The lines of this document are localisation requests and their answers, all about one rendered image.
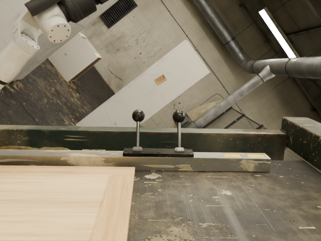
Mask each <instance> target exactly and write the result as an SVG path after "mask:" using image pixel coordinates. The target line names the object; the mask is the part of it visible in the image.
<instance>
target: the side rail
mask: <svg viewBox="0 0 321 241"><path fill-rule="evenodd" d="M286 135H287V134H286V133H284V132H282V131H281V130H252V129H199V128H181V147H183V148H184V149H192V151H193V152H209V153H265V154H266V155H267V156H268V157H270V158H271V160H284V152H285V138H286ZM139 146H140V147H142V148H168V149H175V147H178V144H177V128H147V127H140V130H139ZM133 147H136V127H94V126H42V125H0V149H19V150H82V149H88V150H106V151H124V148H133Z"/></svg>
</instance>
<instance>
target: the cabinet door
mask: <svg viewBox="0 0 321 241"><path fill-rule="evenodd" d="M134 178H135V167H105V166H32V165H0V241H127V239H128V228H129V219H130V211H131V203H132V195H133V187H134Z"/></svg>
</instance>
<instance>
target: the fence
mask: <svg viewBox="0 0 321 241"><path fill-rule="evenodd" d="M193 153H194V157H137V156H123V151H82V150H19V149H0V165H32V166H105V167H135V170H165V171H241V172H270V164H271V158H270V157H268V156H267V155H266V154H265V153H209V152H193ZM223 154H240V155H241V156H242V157H225V156H224V155H223ZM247 154H263V155H264V156H265V157H266V158H265V157H248V156H247Z"/></svg>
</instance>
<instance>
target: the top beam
mask: <svg viewBox="0 0 321 241"><path fill-rule="evenodd" d="M281 129H283V130H284V131H286V132H287V133H286V134H287V136H288V138H287V145H285V146H286V147H288V148H289V149H291V150H292V151H293V152H295V153H296V154H297V155H299V156H300V157H302V158H303V159H304V160H306V161H307V162H309V163H310V164H311V165H313V166H314V167H316V168H317V169H319V170H320V171H321V123H319V122H317V121H314V120H312V119H310V118H305V117H283V118H282V125H281Z"/></svg>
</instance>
